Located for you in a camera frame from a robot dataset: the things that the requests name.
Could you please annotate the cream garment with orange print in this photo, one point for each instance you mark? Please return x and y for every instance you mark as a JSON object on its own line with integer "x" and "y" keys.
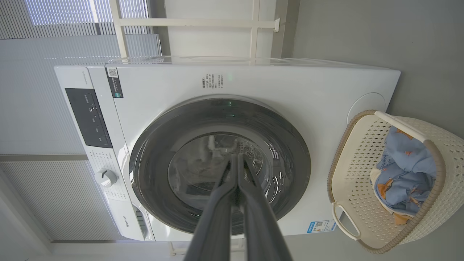
{"x": 374, "y": 178}

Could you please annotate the blue garment with orange print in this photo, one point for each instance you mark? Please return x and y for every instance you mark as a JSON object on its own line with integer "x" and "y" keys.
{"x": 406, "y": 159}

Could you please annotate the white detergent drawer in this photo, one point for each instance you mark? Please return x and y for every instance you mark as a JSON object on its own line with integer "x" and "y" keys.
{"x": 125, "y": 219}

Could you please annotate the white front-load washing machine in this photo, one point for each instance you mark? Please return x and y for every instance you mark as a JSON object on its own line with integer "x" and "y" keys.
{"x": 290, "y": 83}

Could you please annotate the cream perforated laundry basket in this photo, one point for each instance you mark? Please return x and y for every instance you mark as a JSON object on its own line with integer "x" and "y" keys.
{"x": 355, "y": 163}

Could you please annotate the black washing machine control panel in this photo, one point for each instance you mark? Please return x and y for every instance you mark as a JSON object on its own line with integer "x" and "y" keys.
{"x": 88, "y": 117}

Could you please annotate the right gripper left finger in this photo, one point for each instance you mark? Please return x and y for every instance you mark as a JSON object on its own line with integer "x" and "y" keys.
{"x": 214, "y": 224}

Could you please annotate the white metal frame rack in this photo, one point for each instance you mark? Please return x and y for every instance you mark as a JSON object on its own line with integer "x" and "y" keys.
{"x": 181, "y": 22}

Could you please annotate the dark round glass washer door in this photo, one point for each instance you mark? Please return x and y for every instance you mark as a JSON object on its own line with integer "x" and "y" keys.
{"x": 152, "y": 152}

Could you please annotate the black QR code sticker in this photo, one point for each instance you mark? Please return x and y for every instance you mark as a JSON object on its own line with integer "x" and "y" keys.
{"x": 114, "y": 82}

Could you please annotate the blue energy label sticker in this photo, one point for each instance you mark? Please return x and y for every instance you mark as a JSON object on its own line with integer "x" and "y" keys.
{"x": 322, "y": 226}

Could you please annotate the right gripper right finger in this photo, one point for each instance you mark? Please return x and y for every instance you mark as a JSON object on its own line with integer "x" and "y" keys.
{"x": 259, "y": 224}

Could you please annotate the white washing machine dial knob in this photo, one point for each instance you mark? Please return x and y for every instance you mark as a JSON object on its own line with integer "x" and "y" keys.
{"x": 106, "y": 177}

